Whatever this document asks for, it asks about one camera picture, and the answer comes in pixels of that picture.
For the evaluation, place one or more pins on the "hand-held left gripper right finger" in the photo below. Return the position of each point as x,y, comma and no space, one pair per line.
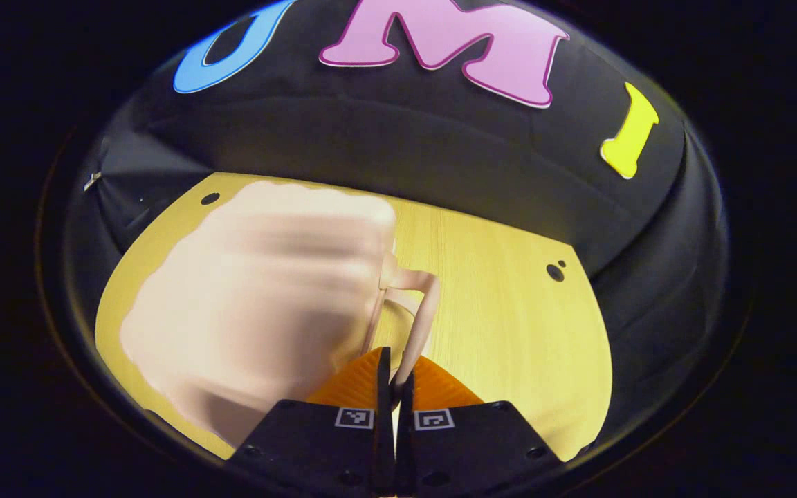
405,429

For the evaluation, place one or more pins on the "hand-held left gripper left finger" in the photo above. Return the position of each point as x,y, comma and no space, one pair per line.
385,443

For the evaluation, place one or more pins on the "pale pink suitcase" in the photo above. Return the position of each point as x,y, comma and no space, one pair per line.
260,290

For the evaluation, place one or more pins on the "black backdrop cloth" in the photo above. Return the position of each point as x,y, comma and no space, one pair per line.
371,138

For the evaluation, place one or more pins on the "white cloth clip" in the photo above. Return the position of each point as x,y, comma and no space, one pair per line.
92,181

